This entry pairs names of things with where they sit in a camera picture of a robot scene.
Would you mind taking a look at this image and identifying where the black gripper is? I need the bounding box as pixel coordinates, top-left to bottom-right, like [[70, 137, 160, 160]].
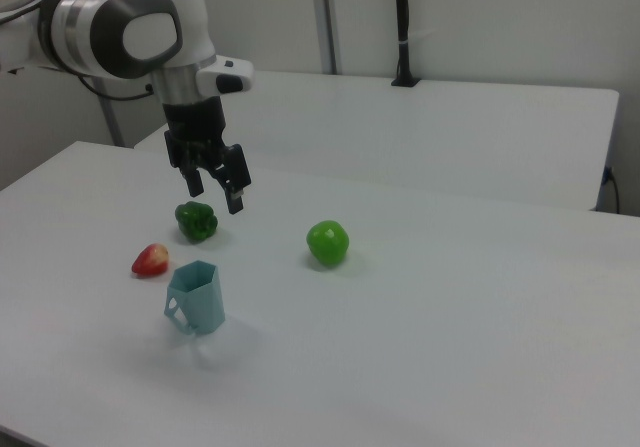
[[162, 95, 252, 216]]

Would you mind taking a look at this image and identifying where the light blue hexagonal mug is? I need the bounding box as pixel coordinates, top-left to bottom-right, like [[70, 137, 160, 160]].
[[163, 259, 227, 337]]

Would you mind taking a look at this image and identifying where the dark green bell pepper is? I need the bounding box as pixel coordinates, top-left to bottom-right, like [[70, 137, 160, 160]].
[[173, 200, 220, 243]]

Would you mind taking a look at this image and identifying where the red and cream strawberry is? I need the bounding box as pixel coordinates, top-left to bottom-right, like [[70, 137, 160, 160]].
[[130, 242, 172, 280]]

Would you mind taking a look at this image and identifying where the green apple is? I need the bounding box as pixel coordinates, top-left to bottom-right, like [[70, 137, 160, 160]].
[[305, 219, 351, 269]]

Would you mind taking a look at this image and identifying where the white side table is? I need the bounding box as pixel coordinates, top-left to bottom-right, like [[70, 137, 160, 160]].
[[132, 68, 622, 213]]

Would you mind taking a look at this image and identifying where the black pole with base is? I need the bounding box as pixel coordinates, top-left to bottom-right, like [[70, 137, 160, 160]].
[[390, 0, 422, 89]]

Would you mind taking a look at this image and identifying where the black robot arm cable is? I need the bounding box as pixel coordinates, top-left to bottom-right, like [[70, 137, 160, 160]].
[[74, 73, 154, 102]]

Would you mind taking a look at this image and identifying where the dark wall cable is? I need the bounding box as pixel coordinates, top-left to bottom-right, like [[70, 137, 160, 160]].
[[602, 164, 622, 215]]

